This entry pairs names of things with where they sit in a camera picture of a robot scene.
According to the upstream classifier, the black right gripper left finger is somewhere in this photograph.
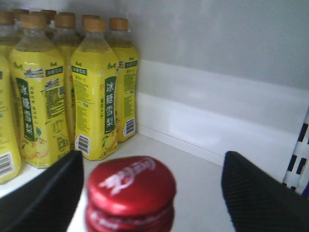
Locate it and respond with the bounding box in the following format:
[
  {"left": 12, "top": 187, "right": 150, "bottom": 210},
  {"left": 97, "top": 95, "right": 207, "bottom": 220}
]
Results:
[{"left": 0, "top": 151, "right": 84, "bottom": 232}]

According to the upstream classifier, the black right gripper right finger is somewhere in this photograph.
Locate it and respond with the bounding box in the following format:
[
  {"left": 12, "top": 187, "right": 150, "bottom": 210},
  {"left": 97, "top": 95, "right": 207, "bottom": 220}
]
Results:
[{"left": 221, "top": 151, "right": 309, "bottom": 232}]

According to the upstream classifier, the red coke aluminium bottle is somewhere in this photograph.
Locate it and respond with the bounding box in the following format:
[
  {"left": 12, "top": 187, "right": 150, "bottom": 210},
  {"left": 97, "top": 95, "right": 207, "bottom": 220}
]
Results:
[{"left": 85, "top": 156, "right": 177, "bottom": 232}]

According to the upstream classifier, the white shelf unit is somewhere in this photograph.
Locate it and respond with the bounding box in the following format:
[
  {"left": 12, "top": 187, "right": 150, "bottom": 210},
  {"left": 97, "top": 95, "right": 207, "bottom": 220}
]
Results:
[{"left": 0, "top": 58, "right": 309, "bottom": 232}]

